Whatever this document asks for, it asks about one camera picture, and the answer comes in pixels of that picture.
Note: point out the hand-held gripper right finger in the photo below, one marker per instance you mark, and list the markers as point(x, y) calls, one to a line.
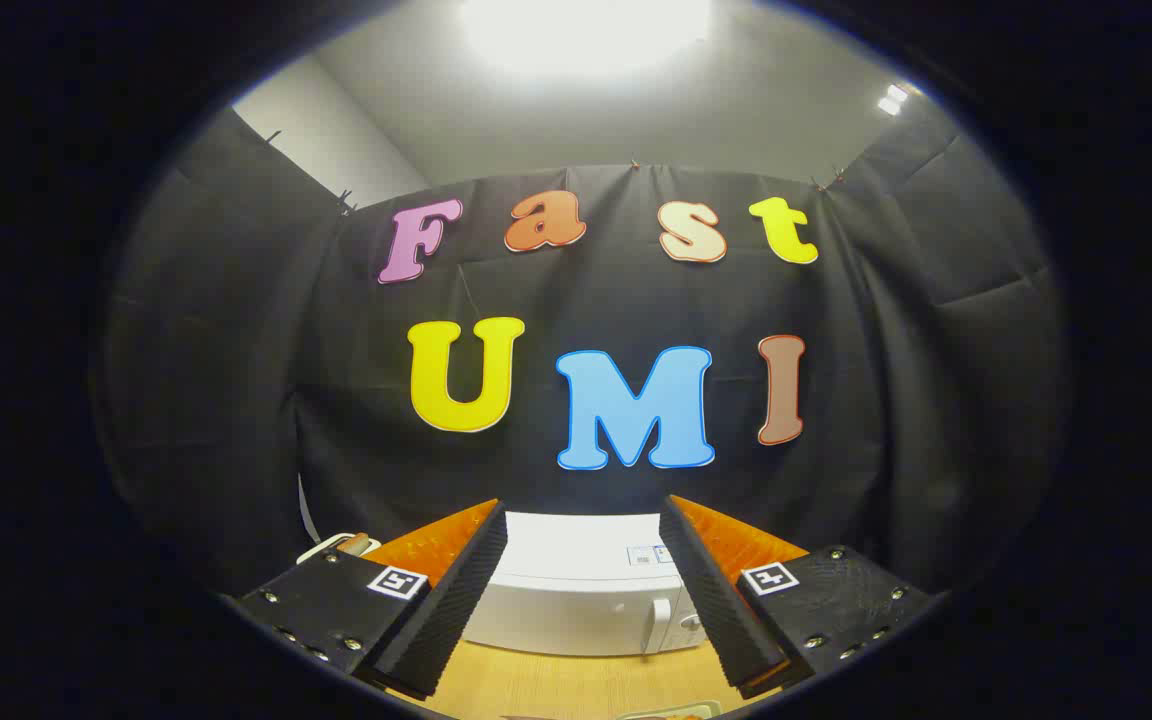
point(716, 610)

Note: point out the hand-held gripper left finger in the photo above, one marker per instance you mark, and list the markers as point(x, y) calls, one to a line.
point(456, 610)

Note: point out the white microwave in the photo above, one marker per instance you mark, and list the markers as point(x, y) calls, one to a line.
point(576, 590)

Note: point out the white toaster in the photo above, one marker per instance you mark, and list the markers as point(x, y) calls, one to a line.
point(331, 545)

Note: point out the small ceiling light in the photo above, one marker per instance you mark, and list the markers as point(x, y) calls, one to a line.
point(893, 99)

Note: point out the large ceiling light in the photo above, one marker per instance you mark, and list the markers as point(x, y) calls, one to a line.
point(586, 30)

